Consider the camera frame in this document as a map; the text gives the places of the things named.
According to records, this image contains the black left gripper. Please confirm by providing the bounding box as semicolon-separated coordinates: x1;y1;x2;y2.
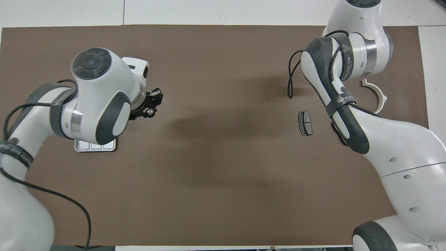
129;88;164;121

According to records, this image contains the silver metal tray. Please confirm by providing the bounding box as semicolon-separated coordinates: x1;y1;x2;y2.
74;139;116;153

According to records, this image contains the brown table mat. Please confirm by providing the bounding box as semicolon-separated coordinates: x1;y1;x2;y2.
0;24;429;246

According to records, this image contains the rectangular dark grey brake pad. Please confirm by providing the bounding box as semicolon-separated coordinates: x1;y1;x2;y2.
298;111;313;136

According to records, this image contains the curved dark grey brake pad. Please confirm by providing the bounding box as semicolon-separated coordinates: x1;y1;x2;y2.
331;120;344;142

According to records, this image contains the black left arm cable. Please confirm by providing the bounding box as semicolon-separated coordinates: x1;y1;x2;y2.
0;79;92;250

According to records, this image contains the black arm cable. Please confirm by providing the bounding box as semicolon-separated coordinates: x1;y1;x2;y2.
288;31;349;99
0;79;92;250

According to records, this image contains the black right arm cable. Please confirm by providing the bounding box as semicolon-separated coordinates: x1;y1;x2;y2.
288;31;349;99

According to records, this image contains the white curved plastic bracket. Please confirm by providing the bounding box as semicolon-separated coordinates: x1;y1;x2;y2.
361;79;387;114

